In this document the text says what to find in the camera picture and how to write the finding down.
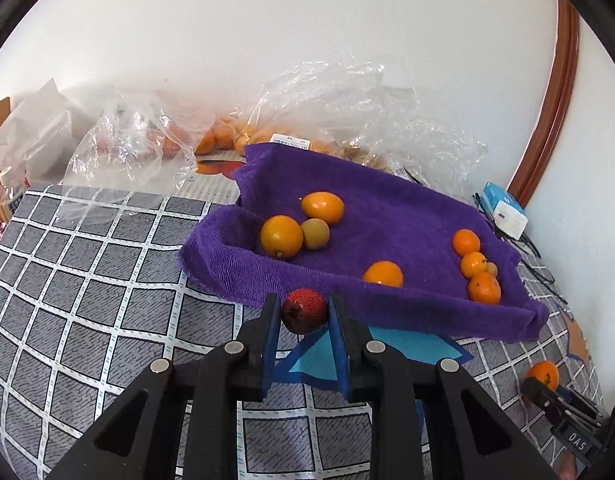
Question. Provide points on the bagged brown fruits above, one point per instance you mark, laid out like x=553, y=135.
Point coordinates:
x=370, y=157

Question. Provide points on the red lychee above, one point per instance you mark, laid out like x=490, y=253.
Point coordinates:
x=303, y=310

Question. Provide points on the bagged pile of oranges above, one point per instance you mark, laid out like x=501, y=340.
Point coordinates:
x=227, y=135

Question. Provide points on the large oval orange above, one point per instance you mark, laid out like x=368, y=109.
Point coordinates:
x=323, y=207

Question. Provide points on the small orange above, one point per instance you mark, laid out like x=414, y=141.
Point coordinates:
x=473, y=264

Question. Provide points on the white plastic bag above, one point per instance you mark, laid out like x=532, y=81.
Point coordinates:
x=37, y=125

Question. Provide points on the brown wooden door frame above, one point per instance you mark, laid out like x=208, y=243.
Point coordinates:
x=557, y=90

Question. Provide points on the small clear plastic bag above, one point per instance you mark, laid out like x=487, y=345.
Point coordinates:
x=132, y=160

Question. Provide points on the white and blue tissue pack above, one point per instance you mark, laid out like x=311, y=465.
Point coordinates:
x=507, y=212

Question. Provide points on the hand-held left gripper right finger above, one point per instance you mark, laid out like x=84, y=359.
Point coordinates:
x=340, y=355

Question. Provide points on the small brown-green round fruit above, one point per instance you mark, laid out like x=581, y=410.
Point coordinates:
x=492, y=269

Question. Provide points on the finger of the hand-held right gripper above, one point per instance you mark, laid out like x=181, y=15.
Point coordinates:
x=545, y=400
x=580, y=406

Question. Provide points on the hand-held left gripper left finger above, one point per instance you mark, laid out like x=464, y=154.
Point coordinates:
x=270, y=355

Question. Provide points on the grey checked bedsheet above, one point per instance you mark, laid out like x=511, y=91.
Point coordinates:
x=112, y=310

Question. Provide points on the large clear plastic bag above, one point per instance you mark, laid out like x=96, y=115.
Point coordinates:
x=362, y=110

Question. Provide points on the large round orange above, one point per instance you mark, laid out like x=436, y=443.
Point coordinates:
x=281, y=236

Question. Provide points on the purple towel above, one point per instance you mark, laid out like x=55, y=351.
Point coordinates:
x=402, y=225

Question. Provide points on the person's right hand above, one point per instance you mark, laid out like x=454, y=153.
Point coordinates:
x=568, y=470

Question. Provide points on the bagged red fruits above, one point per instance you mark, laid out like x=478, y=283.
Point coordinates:
x=165, y=141

